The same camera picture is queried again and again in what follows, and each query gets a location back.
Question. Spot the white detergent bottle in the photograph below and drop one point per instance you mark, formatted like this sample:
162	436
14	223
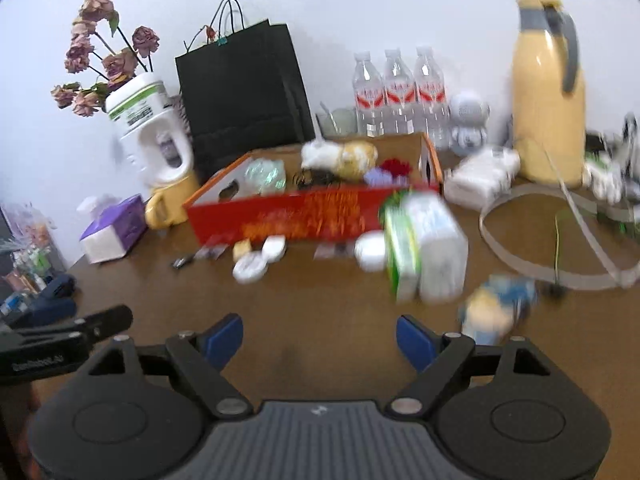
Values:
135	110

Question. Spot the blue and yellow toy figure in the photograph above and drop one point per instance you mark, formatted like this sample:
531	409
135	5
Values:
495	310

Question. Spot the clear water bottle red label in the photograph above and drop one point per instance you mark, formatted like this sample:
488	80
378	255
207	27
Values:
431	92
399	92
369	95

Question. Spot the yellow thermos jug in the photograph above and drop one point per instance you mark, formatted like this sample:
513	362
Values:
545	110

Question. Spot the red and orange cardboard box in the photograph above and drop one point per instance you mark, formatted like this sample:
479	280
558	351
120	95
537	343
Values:
300	215

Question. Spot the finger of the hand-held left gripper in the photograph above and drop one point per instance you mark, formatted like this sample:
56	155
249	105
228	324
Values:
107	320
50	311

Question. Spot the green wet wipes pack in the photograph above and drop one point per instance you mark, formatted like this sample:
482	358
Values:
430	245

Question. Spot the small black object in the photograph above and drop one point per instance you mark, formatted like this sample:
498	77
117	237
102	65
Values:
183	262

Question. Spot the dried pink roses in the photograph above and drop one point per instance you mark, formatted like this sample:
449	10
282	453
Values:
117	62

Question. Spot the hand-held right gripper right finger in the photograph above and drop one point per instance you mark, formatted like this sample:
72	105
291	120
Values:
415	344

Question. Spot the white and yellow plush toy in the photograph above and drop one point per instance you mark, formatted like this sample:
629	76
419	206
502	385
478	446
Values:
350	157

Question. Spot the white round case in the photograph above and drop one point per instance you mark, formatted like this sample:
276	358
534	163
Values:
370	252

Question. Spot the black paper bag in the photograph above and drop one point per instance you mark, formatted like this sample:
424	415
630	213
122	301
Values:
240	95

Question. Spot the iridescent plastic bag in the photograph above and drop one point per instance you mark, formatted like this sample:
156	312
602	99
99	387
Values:
265	175

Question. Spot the small yellow block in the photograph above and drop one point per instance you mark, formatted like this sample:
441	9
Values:
242	251

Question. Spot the clutter of small bottles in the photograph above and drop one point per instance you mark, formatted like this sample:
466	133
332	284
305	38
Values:
30	255

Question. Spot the dark blue device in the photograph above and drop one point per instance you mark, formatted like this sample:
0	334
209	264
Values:
59	287

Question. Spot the small clear packet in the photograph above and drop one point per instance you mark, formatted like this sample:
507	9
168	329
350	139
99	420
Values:
212	252
335	251

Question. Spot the yellow mug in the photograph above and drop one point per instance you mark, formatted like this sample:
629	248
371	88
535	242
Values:
172	205

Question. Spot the purple tissue box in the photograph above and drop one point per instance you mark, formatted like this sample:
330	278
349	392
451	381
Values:
115	230

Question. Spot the red fabric rose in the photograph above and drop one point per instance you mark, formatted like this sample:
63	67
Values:
395	166

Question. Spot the white round lid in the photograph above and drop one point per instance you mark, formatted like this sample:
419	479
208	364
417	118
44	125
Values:
250	267
274	250

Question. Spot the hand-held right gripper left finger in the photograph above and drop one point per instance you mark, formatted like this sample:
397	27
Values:
224	342

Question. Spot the clear glass cup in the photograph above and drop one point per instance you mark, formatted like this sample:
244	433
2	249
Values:
340	122

